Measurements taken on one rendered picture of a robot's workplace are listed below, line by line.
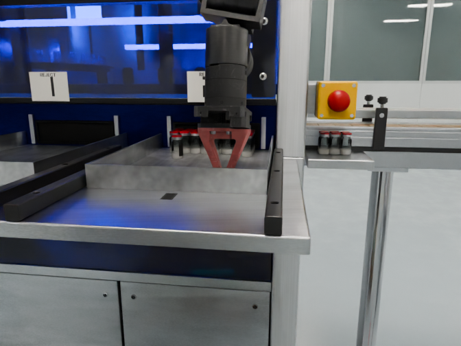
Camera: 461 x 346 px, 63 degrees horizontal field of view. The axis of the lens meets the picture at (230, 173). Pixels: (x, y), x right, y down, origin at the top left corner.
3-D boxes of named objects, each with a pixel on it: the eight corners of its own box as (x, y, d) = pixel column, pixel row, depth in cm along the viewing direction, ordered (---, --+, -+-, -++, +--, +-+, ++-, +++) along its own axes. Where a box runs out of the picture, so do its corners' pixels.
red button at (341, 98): (325, 110, 73) (326, 89, 72) (346, 110, 72) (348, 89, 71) (327, 112, 69) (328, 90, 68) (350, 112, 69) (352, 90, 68)
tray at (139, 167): (160, 148, 87) (160, 133, 86) (273, 151, 84) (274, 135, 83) (86, 187, 55) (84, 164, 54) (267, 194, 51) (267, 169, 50)
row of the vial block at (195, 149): (171, 151, 82) (170, 130, 81) (254, 153, 80) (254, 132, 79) (168, 153, 80) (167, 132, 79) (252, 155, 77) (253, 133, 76)
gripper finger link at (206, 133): (251, 179, 57) (252, 116, 56) (246, 185, 50) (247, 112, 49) (206, 177, 58) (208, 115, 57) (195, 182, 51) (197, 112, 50)
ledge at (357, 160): (303, 155, 89) (304, 147, 89) (360, 156, 87) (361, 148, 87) (307, 167, 76) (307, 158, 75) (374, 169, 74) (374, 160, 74)
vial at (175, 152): (173, 156, 76) (173, 135, 75) (184, 157, 76) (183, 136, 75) (170, 158, 74) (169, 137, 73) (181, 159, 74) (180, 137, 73)
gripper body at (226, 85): (252, 124, 56) (253, 74, 56) (244, 121, 46) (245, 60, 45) (209, 123, 57) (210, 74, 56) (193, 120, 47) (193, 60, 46)
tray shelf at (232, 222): (8, 152, 93) (7, 145, 92) (295, 160, 84) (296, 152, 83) (-264, 221, 47) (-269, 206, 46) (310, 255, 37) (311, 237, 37)
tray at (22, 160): (26, 145, 92) (24, 130, 91) (127, 147, 88) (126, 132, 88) (-117, 179, 59) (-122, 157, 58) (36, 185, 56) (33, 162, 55)
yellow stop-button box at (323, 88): (314, 116, 80) (315, 81, 78) (349, 117, 79) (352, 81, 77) (317, 119, 72) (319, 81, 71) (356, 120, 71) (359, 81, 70)
